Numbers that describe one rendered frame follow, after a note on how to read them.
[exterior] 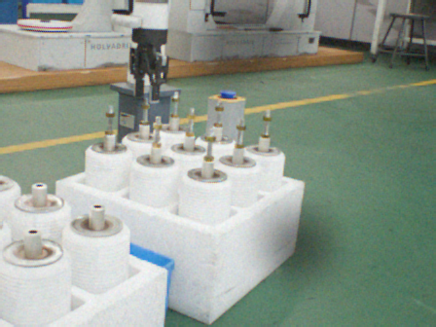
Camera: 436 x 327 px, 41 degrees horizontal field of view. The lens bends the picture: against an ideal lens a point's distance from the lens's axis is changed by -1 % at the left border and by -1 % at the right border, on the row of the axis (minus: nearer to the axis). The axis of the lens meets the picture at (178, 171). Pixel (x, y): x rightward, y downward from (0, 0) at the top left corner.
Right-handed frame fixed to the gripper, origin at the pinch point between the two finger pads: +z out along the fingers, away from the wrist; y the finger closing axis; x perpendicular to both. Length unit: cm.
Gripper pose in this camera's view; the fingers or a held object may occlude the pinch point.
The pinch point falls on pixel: (146, 93)
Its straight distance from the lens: 126.9
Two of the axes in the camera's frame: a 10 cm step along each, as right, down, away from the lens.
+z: -0.7, 9.5, 3.1
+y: -5.1, -3.1, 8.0
